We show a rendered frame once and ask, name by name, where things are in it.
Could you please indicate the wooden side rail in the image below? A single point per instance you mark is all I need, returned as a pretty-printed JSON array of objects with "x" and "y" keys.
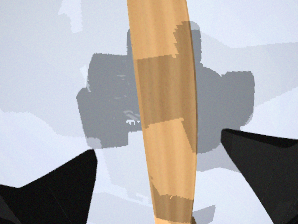
[{"x": 163, "y": 57}]

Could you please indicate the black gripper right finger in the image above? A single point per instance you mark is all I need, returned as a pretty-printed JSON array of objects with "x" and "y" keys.
[{"x": 270, "y": 166}]

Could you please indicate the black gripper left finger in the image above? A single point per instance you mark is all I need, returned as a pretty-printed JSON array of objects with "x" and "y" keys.
[{"x": 62, "y": 196}]

